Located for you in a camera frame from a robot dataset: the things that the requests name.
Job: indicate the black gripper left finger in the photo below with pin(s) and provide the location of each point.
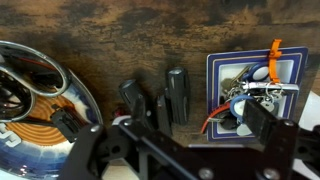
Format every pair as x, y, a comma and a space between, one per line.
68, 123

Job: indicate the blue round key fob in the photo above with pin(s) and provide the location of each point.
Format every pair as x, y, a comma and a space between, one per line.
237, 106
260, 72

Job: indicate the large black flashlight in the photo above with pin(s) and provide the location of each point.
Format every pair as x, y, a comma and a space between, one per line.
179, 95

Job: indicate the black flashlight with clip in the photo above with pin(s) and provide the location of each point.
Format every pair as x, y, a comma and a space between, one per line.
130, 95

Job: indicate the bunch of metal keys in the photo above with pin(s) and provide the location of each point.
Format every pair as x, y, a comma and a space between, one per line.
233, 85

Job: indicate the silver multitool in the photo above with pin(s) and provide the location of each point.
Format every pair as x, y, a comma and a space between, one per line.
283, 87

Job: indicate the square blue white tray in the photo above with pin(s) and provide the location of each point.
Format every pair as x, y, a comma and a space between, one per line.
290, 66

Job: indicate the dark sunglasses with metal rim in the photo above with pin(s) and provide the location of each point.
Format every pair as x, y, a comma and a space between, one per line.
20, 70

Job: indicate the small red object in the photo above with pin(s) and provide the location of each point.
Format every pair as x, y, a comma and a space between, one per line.
120, 111

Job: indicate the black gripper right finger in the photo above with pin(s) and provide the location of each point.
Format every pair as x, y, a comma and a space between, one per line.
260, 116

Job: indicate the orange carabiner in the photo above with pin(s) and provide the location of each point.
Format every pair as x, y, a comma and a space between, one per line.
274, 63

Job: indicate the black car key fob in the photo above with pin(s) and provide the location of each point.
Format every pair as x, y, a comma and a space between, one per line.
228, 121

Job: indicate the small slim black flashlight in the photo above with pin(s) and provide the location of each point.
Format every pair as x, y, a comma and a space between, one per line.
163, 113

